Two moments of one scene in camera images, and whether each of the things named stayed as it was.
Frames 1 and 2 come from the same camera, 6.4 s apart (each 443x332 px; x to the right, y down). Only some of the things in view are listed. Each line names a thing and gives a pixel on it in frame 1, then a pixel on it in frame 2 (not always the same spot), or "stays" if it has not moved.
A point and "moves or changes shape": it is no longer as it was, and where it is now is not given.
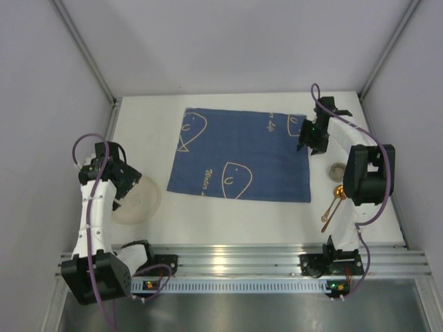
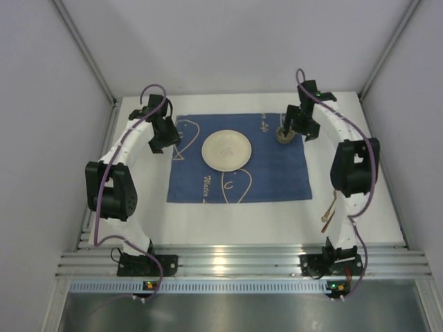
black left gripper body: [128, 181] -> [165, 137]
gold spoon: [336, 194] stays
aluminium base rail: [387, 260] stays
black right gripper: [312, 139] -> [302, 124]
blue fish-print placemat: [241, 154] stays
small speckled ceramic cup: [336, 172] moves or changes shape
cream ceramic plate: [140, 204] -> [226, 151]
